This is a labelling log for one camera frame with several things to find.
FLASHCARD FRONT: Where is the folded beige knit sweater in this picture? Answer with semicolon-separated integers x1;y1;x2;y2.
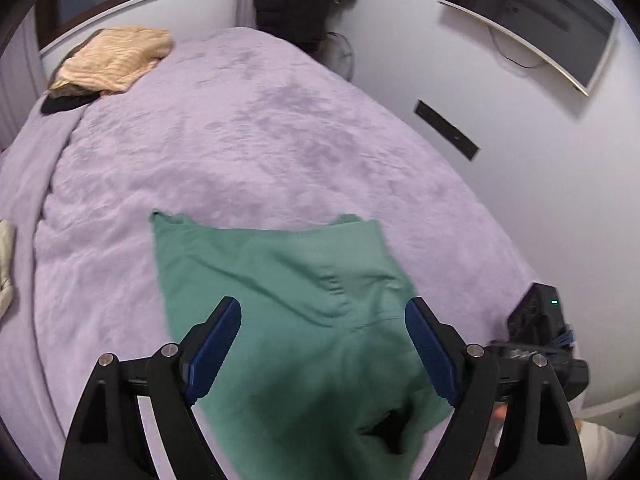
48;26;174;95

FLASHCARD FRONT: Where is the green button shirt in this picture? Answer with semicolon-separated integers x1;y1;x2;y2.
151;212;453;480

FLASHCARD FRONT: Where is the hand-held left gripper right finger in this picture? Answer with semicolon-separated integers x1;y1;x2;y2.
404;296;588;480

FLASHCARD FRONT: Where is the white pleated curtain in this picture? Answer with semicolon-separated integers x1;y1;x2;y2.
0;35;46;146

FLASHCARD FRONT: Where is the hanging black jacket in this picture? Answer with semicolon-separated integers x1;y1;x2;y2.
253;0;361;53

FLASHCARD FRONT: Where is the wall mounted television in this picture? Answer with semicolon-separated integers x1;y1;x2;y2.
439;0;621;97

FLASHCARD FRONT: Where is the purple bed blanket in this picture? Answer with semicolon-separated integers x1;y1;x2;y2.
0;26;551;480

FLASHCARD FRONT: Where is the black wall strip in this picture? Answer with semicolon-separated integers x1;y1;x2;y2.
414;100;481;162

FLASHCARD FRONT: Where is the wire standing fan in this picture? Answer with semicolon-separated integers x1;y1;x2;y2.
320;31;357;81

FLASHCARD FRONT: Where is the folded black cloth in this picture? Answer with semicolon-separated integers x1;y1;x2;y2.
40;91;101;115

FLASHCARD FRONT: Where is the cream cable knit sweater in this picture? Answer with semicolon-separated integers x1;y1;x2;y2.
0;220;18;318

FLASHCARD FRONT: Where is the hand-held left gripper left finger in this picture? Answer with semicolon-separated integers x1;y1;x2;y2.
59;296;243;480

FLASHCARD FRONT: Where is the black television cable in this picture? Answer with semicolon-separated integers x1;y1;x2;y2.
487;25;546;68

